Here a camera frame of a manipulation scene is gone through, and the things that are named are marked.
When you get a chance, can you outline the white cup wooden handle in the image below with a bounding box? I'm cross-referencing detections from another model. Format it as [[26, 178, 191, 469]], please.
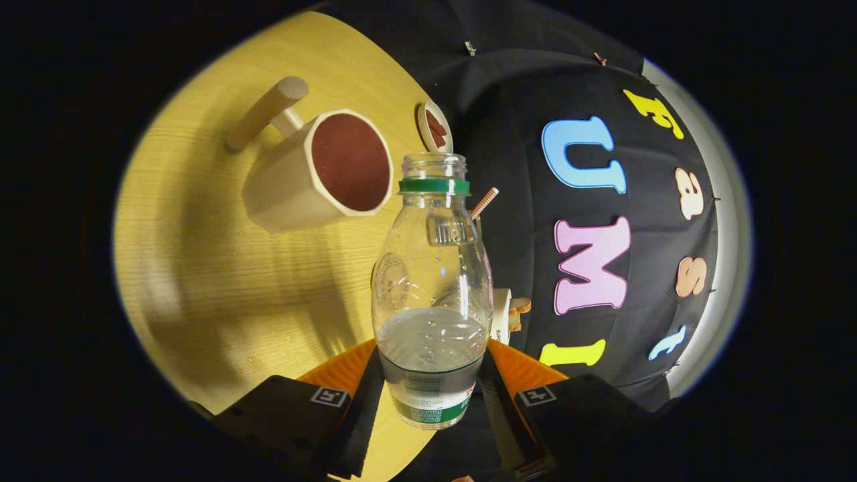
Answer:
[[226, 76, 394, 234]]

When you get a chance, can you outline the red striped straw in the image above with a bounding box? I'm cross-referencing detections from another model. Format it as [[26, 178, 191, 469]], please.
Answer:
[[471, 187, 499, 220]]

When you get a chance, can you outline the white round plate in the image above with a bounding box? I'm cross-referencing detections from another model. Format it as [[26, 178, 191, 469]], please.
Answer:
[[416, 100, 454, 153]]

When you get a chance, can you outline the clear plastic bottle green ring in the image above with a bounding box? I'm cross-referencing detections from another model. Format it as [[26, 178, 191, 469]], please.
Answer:
[[372, 153, 494, 430]]

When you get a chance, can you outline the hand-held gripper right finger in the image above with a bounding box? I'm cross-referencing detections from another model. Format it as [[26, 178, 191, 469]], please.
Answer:
[[477, 338, 674, 481]]

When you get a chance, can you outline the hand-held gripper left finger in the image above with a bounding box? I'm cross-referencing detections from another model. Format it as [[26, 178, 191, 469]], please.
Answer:
[[201, 338, 388, 482]]

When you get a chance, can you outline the wooden table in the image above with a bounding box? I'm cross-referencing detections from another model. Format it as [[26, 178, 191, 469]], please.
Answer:
[[112, 10, 469, 482]]

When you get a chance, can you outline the white toaster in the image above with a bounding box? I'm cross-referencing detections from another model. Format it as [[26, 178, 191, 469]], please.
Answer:
[[491, 288, 513, 345]]

